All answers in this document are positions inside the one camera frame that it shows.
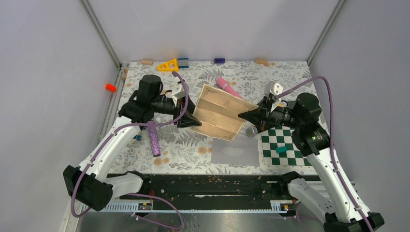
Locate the yellow triangle toy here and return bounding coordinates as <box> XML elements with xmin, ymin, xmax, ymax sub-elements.
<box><xmin>157</xmin><ymin>58</ymin><xmax>179</xmax><ymax>72</ymax></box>

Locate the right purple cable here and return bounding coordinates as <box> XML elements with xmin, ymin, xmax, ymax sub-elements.
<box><xmin>276</xmin><ymin>76</ymin><xmax>375</xmax><ymax>232</ymax></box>

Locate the purple glitter microphone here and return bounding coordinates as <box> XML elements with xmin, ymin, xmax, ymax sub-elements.
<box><xmin>146</xmin><ymin>120</ymin><xmax>161</xmax><ymax>157</ymax></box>

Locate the dark purple lego brick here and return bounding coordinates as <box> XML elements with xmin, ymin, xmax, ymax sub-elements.
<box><xmin>214</xmin><ymin>58</ymin><xmax>225</xmax><ymax>64</ymax></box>

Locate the blue red lego car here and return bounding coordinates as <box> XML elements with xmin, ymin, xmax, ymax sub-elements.
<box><xmin>133</xmin><ymin>127</ymin><xmax>146</xmax><ymax>141</ymax></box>

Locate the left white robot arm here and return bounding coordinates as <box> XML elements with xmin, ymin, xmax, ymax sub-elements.
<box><xmin>63</xmin><ymin>71</ymin><xmax>201</xmax><ymax>211</ymax></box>

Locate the black microphone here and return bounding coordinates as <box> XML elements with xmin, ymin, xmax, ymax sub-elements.
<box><xmin>245</xmin><ymin>126</ymin><xmax>258</xmax><ymax>138</ymax></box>

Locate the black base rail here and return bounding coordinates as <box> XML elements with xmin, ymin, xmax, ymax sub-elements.
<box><xmin>104</xmin><ymin>174</ymin><xmax>297</xmax><ymax>215</ymax></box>

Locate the floral table mat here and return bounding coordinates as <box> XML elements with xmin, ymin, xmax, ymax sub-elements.
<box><xmin>110</xmin><ymin>61</ymin><xmax>315</xmax><ymax>175</ymax></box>

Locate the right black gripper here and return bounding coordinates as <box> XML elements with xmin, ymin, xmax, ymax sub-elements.
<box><xmin>238</xmin><ymin>96</ymin><xmax>303</xmax><ymax>131</ymax></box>

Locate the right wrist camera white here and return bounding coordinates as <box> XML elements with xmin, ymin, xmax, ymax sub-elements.
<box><xmin>264</xmin><ymin>82</ymin><xmax>283</xmax><ymax>104</ymax></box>

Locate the blue grey lego brick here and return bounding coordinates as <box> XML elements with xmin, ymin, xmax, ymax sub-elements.
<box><xmin>177</xmin><ymin>58</ymin><xmax>189</xmax><ymax>69</ymax></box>

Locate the wooden block right back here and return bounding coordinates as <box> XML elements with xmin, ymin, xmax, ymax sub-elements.
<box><xmin>254</xmin><ymin>58</ymin><xmax>270</xmax><ymax>67</ymax></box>

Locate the orange red cylinder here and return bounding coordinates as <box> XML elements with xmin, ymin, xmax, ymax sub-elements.
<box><xmin>105</xmin><ymin>84</ymin><xmax>117</xmax><ymax>92</ymax></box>

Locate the pink toy microphone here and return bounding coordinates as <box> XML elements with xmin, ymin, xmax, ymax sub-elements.
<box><xmin>216</xmin><ymin>77</ymin><xmax>242</xmax><ymax>99</ymax></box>

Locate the teal block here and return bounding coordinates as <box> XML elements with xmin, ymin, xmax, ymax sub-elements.
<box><xmin>275</xmin><ymin>146</ymin><xmax>288</xmax><ymax>154</ymax></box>

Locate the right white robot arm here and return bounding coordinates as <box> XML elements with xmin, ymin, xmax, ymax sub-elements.
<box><xmin>238</xmin><ymin>93</ymin><xmax>385</xmax><ymax>232</ymax></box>

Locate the wooden block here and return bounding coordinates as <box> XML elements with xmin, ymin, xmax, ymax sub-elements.
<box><xmin>254</xmin><ymin>58</ymin><xmax>270</xmax><ymax>67</ymax></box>
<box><xmin>140</xmin><ymin>59</ymin><xmax>154</xmax><ymax>66</ymax></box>

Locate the green white chessboard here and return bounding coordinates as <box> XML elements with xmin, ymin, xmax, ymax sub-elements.
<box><xmin>257</xmin><ymin>126</ymin><xmax>312</xmax><ymax>169</ymax></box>

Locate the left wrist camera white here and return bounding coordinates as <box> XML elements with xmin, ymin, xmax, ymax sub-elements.
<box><xmin>171</xmin><ymin>82</ymin><xmax>185</xmax><ymax>105</ymax></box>

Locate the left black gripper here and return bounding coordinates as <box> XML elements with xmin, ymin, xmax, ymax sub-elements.
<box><xmin>152</xmin><ymin>95</ymin><xmax>203</xmax><ymax>127</ymax></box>

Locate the wooden block left back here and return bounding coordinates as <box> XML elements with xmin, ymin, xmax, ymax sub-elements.
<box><xmin>140</xmin><ymin>59</ymin><xmax>154</xmax><ymax>66</ymax></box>

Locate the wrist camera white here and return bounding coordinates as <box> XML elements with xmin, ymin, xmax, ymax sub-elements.
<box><xmin>264</xmin><ymin>82</ymin><xmax>283</xmax><ymax>104</ymax></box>
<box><xmin>171</xmin><ymin>82</ymin><xmax>185</xmax><ymax>105</ymax></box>

